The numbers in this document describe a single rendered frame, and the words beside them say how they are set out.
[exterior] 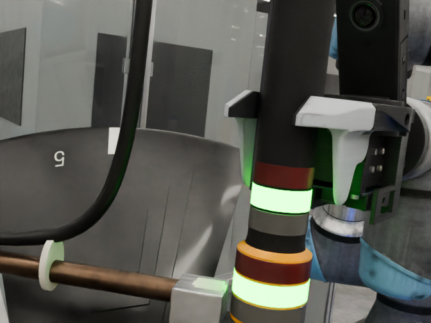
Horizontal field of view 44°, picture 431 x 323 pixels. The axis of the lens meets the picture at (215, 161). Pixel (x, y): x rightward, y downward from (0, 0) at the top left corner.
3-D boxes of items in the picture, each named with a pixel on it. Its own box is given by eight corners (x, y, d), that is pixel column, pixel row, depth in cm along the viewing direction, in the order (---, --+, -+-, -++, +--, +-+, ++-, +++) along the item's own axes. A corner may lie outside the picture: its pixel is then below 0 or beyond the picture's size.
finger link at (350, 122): (343, 223, 26) (376, 199, 34) (360, 99, 25) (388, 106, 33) (281, 211, 27) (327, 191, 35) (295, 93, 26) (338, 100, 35)
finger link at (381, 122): (399, 134, 29) (416, 132, 37) (404, 106, 29) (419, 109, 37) (314, 124, 31) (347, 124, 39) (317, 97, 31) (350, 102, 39)
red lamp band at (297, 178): (249, 184, 29) (252, 161, 29) (255, 175, 32) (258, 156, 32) (312, 192, 28) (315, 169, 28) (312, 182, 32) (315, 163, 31)
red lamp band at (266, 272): (229, 277, 29) (231, 256, 29) (239, 255, 33) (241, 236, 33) (310, 290, 28) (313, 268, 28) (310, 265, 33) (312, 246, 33)
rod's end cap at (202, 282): (190, 282, 31) (224, 288, 30) (197, 272, 33) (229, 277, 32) (186, 316, 31) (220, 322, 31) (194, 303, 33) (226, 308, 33)
